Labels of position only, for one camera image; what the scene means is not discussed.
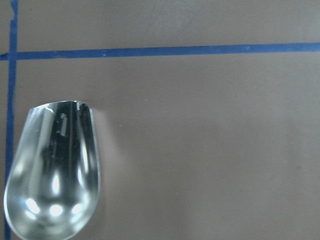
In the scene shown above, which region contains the metal ice scoop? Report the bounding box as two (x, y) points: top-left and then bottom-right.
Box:
(3, 100), (101, 240)

